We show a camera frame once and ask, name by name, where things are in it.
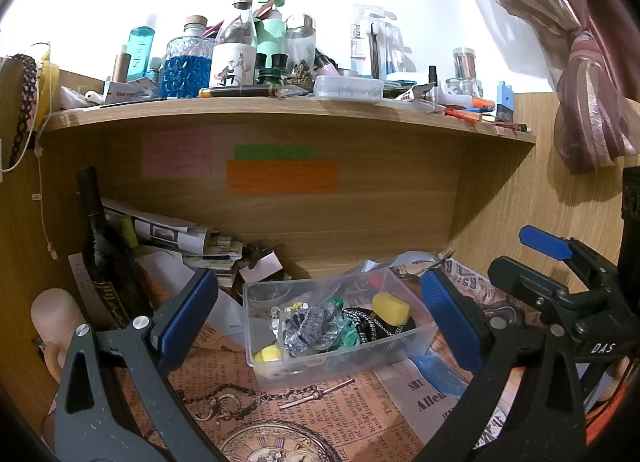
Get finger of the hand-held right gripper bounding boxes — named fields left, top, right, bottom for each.
left=487, top=255, right=568, bottom=315
left=519, top=225, right=623, bottom=295

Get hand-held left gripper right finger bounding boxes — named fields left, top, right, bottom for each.
left=420, top=268, right=587, bottom=462

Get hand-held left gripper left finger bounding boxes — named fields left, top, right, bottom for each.
left=54, top=268, right=223, bottom=462

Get black knit pouch with chain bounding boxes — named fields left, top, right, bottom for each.
left=342, top=307, right=417, bottom=344

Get yellow sponge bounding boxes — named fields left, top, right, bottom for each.
left=372, top=292, right=412, bottom=327

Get green cloth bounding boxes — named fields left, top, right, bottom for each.
left=320, top=296, right=362, bottom=349

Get grey glitter scrunchie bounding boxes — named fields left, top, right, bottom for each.
left=284, top=303, right=342, bottom=359

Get clear plastic box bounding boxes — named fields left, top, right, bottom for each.
left=242, top=267, right=439, bottom=391

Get person's right hand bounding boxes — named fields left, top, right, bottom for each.
left=606, top=357, right=634, bottom=401

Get pile of rolled papers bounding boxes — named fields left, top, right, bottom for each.
left=100, top=197, right=247, bottom=274

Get small glass bowl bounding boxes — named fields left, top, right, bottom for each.
left=247, top=284, right=292, bottom=314

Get small white paper box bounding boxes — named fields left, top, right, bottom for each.
left=238, top=251, right=282, bottom=283

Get dark wine bottle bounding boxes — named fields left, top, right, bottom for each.
left=75, top=166, right=153, bottom=329

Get white receipt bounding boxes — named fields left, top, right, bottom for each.
left=67, top=253, right=102, bottom=314

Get wooden shelf unit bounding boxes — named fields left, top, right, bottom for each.
left=0, top=59, right=538, bottom=443

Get pale pink cylinder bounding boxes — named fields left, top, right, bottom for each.
left=30, top=288, right=87, bottom=379

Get vintage newspaper print mat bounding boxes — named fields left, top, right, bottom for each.
left=165, top=256, right=521, bottom=462

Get blue plastic block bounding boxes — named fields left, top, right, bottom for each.
left=496, top=81, right=515, bottom=122

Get pink sticky note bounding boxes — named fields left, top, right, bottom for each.
left=141, top=128, right=213, bottom=179

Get orange sticky note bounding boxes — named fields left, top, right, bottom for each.
left=225, top=160, right=340, bottom=195

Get pink striped curtain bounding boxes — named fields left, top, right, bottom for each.
left=450, top=0, right=640, bottom=175

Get green sticky note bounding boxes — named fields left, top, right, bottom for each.
left=234, top=144, right=317, bottom=161

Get small glass jar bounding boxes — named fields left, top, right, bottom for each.
left=452, top=47, right=482, bottom=96

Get brown pen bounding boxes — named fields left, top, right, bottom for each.
left=199, top=85, right=284, bottom=98

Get faceted glass bottle blue liquid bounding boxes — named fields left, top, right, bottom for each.
left=160, top=16, right=214, bottom=99

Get clear rectangular plastic case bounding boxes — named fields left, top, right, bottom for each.
left=313, top=74, right=385, bottom=102

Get brown cosmetic tube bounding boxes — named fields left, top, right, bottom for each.
left=110, top=44, right=132, bottom=83

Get clear bottle with illustrated label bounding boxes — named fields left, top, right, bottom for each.
left=210, top=0, right=259, bottom=88

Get clear blister packs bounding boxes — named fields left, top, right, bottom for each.
left=349, top=4, right=404, bottom=81

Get black lace headband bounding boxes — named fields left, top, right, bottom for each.
left=7, top=53, right=41, bottom=171

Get light blue plastic bottle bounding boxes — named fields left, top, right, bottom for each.
left=127, top=14, right=157, bottom=82

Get yellow round item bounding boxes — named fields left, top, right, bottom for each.
left=32, top=54, right=61, bottom=131

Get mint green pump bottle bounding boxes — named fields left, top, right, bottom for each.
left=255, top=0, right=287, bottom=84

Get clear jar with silver lid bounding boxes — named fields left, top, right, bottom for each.
left=284, top=13, right=317, bottom=78

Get white earphone cable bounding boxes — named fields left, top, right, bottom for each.
left=29, top=141, right=59, bottom=259

